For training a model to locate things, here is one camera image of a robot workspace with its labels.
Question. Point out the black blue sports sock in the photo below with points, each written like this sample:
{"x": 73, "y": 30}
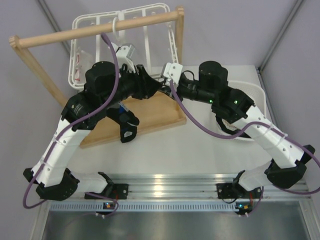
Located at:
{"x": 127, "y": 121}

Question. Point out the aluminium mounting rail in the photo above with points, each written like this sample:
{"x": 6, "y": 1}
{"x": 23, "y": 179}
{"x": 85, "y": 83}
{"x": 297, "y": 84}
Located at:
{"x": 158, "y": 187}

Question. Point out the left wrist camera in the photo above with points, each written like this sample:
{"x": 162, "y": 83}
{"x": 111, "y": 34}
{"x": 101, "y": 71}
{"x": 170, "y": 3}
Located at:
{"x": 124, "y": 55}

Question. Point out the white perforated sock basket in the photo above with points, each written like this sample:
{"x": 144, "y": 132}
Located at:
{"x": 255, "y": 92}

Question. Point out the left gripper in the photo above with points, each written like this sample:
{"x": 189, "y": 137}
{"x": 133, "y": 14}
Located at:
{"x": 141, "y": 91}

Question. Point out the white plastic clip hanger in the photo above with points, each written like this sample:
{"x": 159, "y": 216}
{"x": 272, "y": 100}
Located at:
{"x": 154, "y": 44}

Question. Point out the white sock with red trim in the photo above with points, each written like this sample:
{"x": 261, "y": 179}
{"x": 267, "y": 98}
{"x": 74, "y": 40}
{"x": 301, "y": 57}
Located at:
{"x": 83, "y": 62}

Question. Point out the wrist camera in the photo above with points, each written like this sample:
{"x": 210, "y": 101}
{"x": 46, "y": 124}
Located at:
{"x": 172, "y": 72}
{"x": 124, "y": 55}

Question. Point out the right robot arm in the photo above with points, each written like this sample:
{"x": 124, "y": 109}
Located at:
{"x": 288, "y": 158}

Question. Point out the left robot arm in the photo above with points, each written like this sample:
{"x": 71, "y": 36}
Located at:
{"x": 107, "y": 85}

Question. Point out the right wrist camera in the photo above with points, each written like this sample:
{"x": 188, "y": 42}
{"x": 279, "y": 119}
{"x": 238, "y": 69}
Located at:
{"x": 172, "y": 72}

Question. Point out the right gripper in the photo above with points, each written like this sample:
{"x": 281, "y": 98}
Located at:
{"x": 168, "y": 91}

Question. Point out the white slotted cable duct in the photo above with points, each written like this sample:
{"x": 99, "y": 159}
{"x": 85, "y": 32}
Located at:
{"x": 150, "y": 206}

